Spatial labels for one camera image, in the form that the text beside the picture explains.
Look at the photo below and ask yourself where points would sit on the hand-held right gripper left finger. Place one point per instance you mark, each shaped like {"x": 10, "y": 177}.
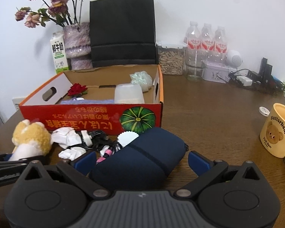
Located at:
{"x": 86, "y": 162}

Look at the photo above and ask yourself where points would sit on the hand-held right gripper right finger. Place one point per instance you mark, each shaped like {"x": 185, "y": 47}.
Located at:
{"x": 198, "y": 162}

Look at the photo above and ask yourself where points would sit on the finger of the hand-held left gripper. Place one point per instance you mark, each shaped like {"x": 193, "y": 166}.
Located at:
{"x": 4, "y": 157}
{"x": 19, "y": 164}

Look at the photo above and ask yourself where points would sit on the white tissue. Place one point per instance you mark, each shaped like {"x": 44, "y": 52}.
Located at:
{"x": 72, "y": 153}
{"x": 66, "y": 136}

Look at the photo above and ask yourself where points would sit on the yellow and white plush toy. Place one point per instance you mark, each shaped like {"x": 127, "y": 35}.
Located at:
{"x": 33, "y": 133}

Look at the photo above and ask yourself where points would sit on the red cardboard box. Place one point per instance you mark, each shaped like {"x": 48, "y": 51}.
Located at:
{"x": 85, "y": 121}

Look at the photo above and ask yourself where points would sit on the ridged white lid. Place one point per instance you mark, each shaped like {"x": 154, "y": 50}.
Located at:
{"x": 127, "y": 138}

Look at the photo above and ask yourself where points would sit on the navy blue pouch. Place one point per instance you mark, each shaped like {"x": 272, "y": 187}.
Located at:
{"x": 142, "y": 156}

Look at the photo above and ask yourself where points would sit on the purple cloth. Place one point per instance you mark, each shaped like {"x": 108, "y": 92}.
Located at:
{"x": 90, "y": 102}

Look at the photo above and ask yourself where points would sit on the large white bottle cap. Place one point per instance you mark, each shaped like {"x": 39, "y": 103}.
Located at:
{"x": 78, "y": 98}

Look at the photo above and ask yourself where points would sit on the red rose flower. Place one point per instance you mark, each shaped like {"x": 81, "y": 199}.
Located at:
{"x": 77, "y": 90}

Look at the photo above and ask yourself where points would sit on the translucent plastic container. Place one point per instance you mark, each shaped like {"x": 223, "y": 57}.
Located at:
{"x": 129, "y": 93}

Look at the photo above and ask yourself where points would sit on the iridescent plastic bag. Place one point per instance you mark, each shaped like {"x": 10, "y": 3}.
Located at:
{"x": 141, "y": 79}

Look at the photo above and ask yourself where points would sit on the brown wooden desk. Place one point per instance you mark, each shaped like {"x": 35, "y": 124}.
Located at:
{"x": 216, "y": 123}

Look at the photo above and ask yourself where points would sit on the flat white cap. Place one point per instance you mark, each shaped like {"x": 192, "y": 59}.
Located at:
{"x": 264, "y": 111}

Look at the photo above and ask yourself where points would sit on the yellow bear mug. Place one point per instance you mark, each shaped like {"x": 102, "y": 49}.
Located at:
{"x": 275, "y": 130}

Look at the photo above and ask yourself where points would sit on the pale printed tin box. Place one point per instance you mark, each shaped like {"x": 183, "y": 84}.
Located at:
{"x": 216, "y": 73}

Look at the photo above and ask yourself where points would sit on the white power adapter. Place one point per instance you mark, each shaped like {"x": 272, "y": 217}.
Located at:
{"x": 244, "y": 81}

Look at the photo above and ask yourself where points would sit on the clear drinking glass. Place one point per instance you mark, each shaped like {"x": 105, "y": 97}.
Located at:
{"x": 194, "y": 66}

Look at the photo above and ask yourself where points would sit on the black power adapters cluster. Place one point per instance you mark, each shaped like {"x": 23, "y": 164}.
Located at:
{"x": 263, "y": 85}

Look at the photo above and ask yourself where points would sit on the clear container of seeds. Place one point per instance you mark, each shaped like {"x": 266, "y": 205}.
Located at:
{"x": 171, "y": 61}

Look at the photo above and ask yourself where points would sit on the white round speaker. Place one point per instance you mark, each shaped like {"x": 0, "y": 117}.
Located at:
{"x": 234, "y": 58}

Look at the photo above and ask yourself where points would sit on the green and white milk carton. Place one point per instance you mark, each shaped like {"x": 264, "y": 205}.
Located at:
{"x": 59, "y": 54}

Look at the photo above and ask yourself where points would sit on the black upright adapter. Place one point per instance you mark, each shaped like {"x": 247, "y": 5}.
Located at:
{"x": 266, "y": 70}

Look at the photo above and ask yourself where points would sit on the purple marbled vase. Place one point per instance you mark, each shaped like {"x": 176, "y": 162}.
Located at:
{"x": 77, "y": 45}

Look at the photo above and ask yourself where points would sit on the red label water bottle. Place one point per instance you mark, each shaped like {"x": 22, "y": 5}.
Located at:
{"x": 207, "y": 39}
{"x": 193, "y": 38}
{"x": 220, "y": 41}

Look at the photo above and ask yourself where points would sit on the black paper bag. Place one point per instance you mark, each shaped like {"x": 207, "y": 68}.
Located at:
{"x": 123, "y": 28}

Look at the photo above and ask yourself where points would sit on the dried pink flowers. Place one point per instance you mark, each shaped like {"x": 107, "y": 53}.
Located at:
{"x": 57, "y": 0}

